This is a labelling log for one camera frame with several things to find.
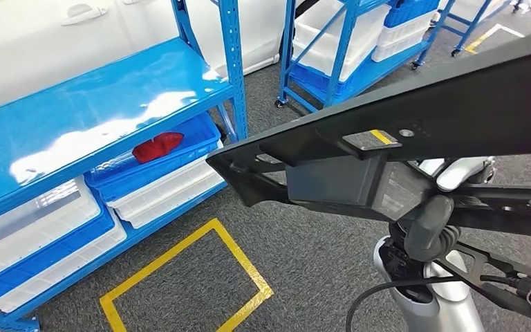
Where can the black plastic plate frame part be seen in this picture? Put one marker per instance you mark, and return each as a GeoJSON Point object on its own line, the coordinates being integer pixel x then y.
{"type": "Point", "coordinates": [453, 105]}

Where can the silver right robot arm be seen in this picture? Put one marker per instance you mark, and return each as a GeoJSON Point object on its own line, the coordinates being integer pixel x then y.
{"type": "Point", "coordinates": [439, 307]}

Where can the blue wheeled shelf rack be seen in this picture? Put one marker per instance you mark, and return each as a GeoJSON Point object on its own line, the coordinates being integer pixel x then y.
{"type": "Point", "coordinates": [474, 20]}
{"type": "Point", "coordinates": [341, 55]}

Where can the blue metal shelf rack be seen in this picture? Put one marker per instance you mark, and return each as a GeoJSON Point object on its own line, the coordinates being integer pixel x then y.
{"type": "Point", "coordinates": [87, 101]}

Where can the blue plastic crate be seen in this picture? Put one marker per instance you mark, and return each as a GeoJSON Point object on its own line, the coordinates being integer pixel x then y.
{"type": "Point", "coordinates": [306, 80]}

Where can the red item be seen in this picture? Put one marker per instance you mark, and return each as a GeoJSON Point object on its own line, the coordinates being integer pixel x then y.
{"type": "Point", "coordinates": [155, 146]}

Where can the blue plastic bin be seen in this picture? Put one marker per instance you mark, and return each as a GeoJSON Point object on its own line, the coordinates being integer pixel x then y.
{"type": "Point", "coordinates": [407, 11]}
{"type": "Point", "coordinates": [64, 256]}

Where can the white car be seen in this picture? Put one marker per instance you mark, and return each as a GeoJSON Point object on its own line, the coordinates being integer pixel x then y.
{"type": "Point", "coordinates": [27, 55]}

